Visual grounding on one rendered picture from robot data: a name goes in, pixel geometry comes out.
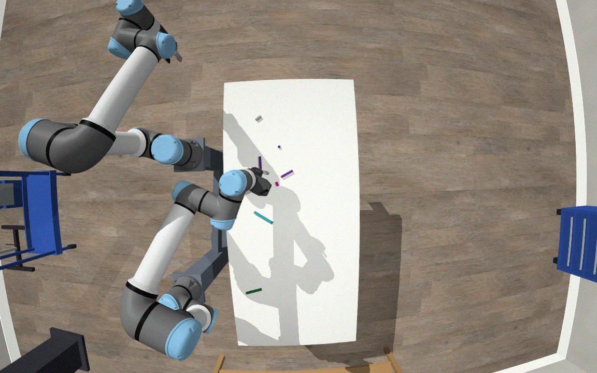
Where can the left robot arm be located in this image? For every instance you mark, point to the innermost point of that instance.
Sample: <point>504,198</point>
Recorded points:
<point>75,148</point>

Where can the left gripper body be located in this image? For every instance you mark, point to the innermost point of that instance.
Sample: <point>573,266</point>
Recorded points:
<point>157,27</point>

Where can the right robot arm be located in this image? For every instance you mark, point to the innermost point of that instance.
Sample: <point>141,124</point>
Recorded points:
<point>174,324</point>

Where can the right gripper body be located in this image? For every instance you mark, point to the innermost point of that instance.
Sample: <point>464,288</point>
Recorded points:
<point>260,186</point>

